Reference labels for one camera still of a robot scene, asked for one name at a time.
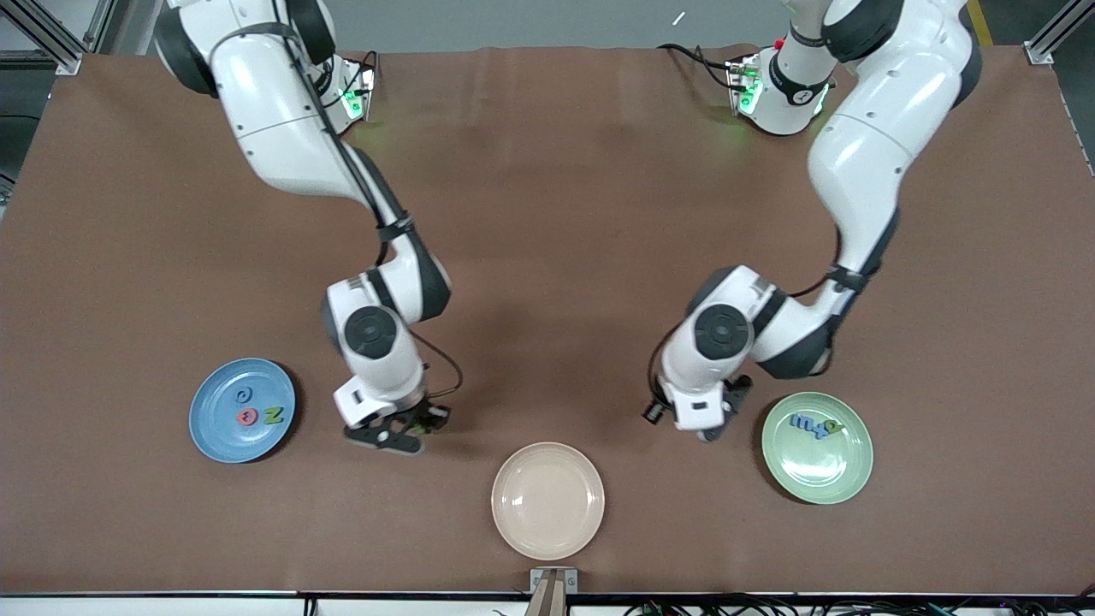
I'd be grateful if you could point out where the black base cable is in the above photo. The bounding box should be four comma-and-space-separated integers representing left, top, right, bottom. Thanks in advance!
325, 50, 379, 121
657, 43, 737, 91

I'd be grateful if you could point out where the white table edge rail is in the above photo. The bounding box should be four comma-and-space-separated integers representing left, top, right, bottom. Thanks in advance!
0, 590, 1095, 616

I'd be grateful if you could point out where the blue plate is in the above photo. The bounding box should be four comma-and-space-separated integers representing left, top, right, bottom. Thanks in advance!
188, 358, 297, 465

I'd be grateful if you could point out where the green plate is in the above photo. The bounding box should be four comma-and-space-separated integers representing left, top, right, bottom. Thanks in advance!
761, 392, 874, 506

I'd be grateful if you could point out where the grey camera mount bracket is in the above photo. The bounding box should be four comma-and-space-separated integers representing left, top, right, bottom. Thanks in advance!
524, 567, 579, 616

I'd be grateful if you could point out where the aluminium frame post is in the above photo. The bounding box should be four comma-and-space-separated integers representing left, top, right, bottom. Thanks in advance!
1024, 0, 1095, 67
0, 0, 86, 76

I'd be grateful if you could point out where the brown table mat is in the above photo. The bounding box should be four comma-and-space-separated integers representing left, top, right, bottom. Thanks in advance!
0, 43, 1095, 597

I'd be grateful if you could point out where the beige plate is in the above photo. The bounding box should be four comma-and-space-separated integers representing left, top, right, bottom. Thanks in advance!
491, 441, 606, 561

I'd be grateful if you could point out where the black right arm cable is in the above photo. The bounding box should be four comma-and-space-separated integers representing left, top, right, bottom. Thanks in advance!
205, 21, 411, 245

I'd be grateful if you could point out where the black left elbow cable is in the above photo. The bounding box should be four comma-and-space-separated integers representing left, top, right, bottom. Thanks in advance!
787, 227, 869, 300

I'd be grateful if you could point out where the black right base cable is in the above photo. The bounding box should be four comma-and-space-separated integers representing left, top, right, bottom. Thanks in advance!
325, 50, 379, 121

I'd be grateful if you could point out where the black left base cable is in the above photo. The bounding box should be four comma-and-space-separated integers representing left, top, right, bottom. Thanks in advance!
657, 43, 737, 91

